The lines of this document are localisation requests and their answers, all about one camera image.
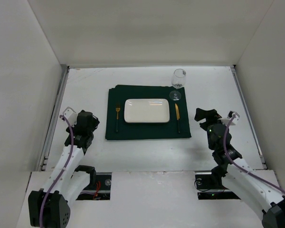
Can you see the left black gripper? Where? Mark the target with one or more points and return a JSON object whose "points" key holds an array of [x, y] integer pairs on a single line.
{"points": [[94, 122]]}

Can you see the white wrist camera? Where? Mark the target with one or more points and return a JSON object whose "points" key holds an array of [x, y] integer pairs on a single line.
{"points": [[70, 115], [231, 119]]}

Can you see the gold fork black handle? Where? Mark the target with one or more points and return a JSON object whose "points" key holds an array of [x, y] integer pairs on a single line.
{"points": [[117, 109]]}

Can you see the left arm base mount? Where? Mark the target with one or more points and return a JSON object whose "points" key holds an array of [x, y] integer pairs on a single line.
{"points": [[99, 189]]}

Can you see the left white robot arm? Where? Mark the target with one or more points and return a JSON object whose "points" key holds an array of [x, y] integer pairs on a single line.
{"points": [[50, 206]]}

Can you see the white rectangular plate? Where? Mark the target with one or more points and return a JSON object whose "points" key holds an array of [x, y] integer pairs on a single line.
{"points": [[147, 111]]}

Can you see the dark green cloth placemat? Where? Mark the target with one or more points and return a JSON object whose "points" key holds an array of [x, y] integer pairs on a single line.
{"points": [[146, 131]]}

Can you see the aluminium table rail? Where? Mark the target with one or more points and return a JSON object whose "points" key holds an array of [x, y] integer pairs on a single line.
{"points": [[54, 117], [234, 73]]}

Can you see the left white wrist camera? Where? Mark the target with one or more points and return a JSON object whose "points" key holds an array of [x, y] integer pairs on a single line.
{"points": [[70, 115]]}

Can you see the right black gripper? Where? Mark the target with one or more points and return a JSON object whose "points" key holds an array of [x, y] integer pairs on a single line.
{"points": [[209, 119]]}

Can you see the clear wine glass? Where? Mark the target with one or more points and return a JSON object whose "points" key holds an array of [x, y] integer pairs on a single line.
{"points": [[178, 81]]}

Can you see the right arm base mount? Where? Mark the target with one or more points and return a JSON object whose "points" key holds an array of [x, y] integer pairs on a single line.
{"points": [[209, 188]]}

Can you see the right aluminium table rail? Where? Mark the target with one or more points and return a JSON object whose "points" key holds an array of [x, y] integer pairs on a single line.
{"points": [[234, 73]]}

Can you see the left aluminium table rail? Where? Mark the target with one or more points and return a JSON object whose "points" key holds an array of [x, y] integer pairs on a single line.
{"points": [[54, 117]]}

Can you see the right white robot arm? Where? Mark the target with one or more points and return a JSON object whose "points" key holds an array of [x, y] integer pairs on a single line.
{"points": [[266, 199]]}

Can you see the gold knife black handle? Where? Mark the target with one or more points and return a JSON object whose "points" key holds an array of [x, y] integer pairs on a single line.
{"points": [[178, 118]]}

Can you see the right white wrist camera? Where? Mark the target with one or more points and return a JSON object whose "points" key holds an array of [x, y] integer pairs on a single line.
{"points": [[231, 119]]}

